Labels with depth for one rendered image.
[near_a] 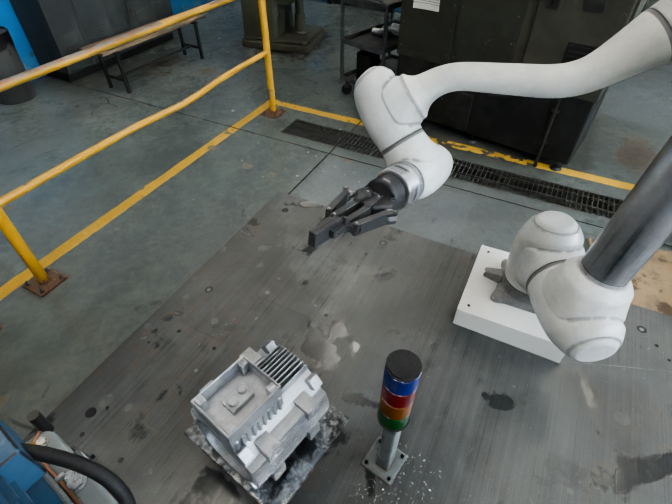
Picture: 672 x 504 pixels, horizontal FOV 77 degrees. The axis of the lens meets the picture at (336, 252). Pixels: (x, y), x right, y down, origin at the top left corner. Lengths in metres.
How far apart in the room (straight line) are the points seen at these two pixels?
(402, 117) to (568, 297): 0.53
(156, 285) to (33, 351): 0.65
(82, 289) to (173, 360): 1.59
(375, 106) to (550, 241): 0.55
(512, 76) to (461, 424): 0.80
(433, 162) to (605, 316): 0.49
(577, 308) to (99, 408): 1.17
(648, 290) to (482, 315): 1.80
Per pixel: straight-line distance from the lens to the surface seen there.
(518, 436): 1.21
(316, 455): 0.98
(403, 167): 0.88
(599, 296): 1.05
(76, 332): 2.63
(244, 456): 0.82
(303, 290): 1.38
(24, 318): 2.85
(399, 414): 0.82
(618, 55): 0.95
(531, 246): 1.20
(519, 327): 1.30
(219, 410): 0.83
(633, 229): 0.98
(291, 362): 0.87
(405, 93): 0.92
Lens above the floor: 1.84
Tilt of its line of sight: 44 degrees down
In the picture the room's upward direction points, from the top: straight up
